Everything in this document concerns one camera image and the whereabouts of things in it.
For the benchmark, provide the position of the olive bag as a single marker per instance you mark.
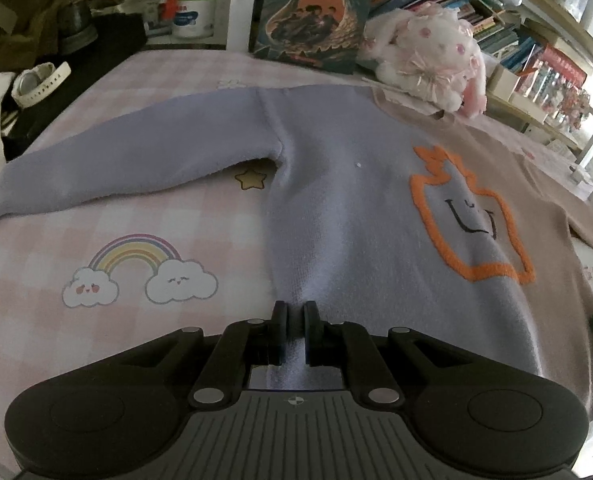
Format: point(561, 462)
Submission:
point(21, 10)

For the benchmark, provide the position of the lavender and beige sweater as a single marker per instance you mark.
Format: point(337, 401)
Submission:
point(356, 210)

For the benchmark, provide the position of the row of books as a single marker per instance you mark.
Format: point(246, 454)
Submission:
point(456, 5)

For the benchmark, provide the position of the white and pink plush bunny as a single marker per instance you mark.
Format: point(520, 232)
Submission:
point(426, 55)

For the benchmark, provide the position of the white tub with green lid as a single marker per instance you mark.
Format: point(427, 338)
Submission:
point(193, 12)

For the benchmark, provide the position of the white wristwatch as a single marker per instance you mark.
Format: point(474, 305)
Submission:
point(36, 84)

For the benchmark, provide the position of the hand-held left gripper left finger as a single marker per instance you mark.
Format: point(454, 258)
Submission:
point(279, 332)

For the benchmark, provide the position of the black cloth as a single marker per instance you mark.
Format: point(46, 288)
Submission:
point(106, 45)

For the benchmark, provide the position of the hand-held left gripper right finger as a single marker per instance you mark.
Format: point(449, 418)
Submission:
point(311, 334)

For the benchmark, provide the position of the dark illustrated book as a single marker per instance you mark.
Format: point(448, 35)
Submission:
point(311, 10)

